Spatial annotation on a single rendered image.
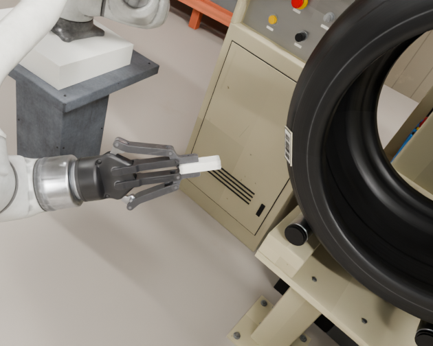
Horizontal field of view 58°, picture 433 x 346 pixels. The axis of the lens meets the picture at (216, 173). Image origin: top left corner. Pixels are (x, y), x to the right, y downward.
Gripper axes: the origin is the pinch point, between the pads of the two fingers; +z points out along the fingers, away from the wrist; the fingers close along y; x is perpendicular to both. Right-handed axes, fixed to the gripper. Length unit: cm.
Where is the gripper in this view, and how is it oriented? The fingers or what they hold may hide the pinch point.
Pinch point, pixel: (199, 164)
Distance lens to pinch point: 66.1
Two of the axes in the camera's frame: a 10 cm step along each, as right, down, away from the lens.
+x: 1.0, 3.8, -9.2
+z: 9.9, -1.3, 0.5
